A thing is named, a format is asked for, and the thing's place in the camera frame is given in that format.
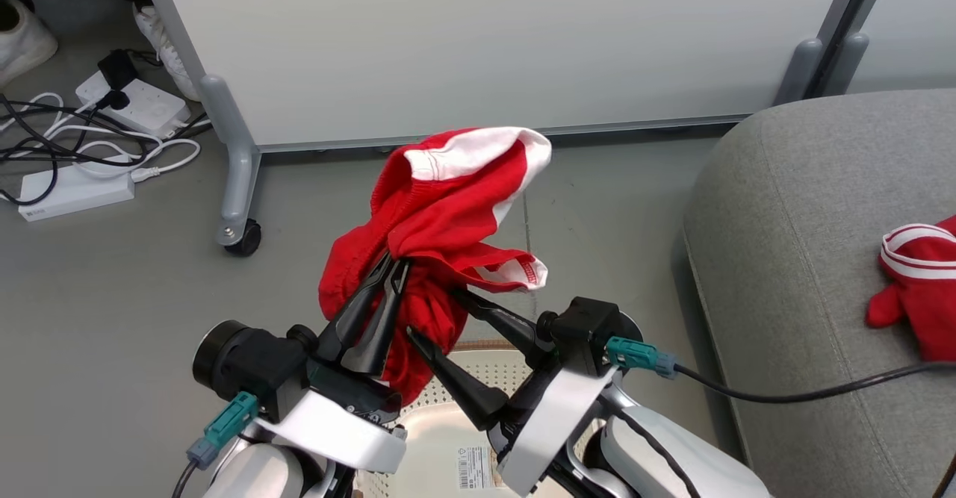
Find white laundry basket brown rim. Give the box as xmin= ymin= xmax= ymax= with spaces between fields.
xmin=358 ymin=340 xmax=621 ymax=498

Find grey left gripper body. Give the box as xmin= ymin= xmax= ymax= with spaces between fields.
xmin=306 ymin=360 xmax=403 ymax=423

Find red garment striped trim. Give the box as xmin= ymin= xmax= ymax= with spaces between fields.
xmin=866 ymin=216 xmax=956 ymax=363

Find large white partition grey frame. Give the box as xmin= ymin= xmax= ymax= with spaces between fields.
xmin=131 ymin=0 xmax=871 ymax=249

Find right camera cable teal plug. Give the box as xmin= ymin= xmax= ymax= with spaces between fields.
xmin=605 ymin=336 xmax=956 ymax=404

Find black power adapter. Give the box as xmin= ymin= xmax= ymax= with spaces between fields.
xmin=97 ymin=50 xmax=140 ymax=111

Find left camera cable teal plug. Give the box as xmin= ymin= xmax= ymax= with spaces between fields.
xmin=173 ymin=392 xmax=260 ymax=498

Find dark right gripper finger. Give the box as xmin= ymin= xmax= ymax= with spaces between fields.
xmin=450 ymin=287 xmax=558 ymax=371
xmin=407 ymin=328 xmax=509 ymax=432

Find red white sports shorts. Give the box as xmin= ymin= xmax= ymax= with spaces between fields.
xmin=317 ymin=126 xmax=553 ymax=408

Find white square power strip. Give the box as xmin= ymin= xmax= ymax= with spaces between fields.
xmin=75 ymin=71 xmax=191 ymax=139

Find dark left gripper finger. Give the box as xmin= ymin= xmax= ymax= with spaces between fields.
xmin=342 ymin=259 xmax=411 ymax=376
xmin=317 ymin=253 xmax=394 ymax=361

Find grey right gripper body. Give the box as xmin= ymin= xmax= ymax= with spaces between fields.
xmin=487 ymin=360 xmax=560 ymax=455

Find narrow white partition grey frame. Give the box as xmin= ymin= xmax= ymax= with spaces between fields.
xmin=810 ymin=0 xmax=956 ymax=98

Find black cable bundle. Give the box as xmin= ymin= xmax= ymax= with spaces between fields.
xmin=0 ymin=95 xmax=214 ymax=208

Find long white power strip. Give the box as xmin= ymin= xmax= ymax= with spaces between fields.
xmin=19 ymin=162 xmax=137 ymax=222

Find camera cable teal plug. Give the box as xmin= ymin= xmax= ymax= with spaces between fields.
xmin=605 ymin=336 xmax=956 ymax=404
xmin=173 ymin=392 xmax=260 ymax=498

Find black castor wheel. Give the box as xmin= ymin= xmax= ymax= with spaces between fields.
xmin=224 ymin=218 xmax=263 ymax=258

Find white barcode label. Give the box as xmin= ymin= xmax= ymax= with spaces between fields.
xmin=457 ymin=446 xmax=498 ymax=491

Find white shoe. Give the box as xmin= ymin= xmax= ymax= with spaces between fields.
xmin=0 ymin=0 xmax=59 ymax=88
xmin=133 ymin=4 xmax=202 ymax=103

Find grey fabric sofa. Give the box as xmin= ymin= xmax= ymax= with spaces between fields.
xmin=683 ymin=89 xmax=956 ymax=498

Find white power cable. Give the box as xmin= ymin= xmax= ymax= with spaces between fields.
xmin=0 ymin=93 xmax=202 ymax=185

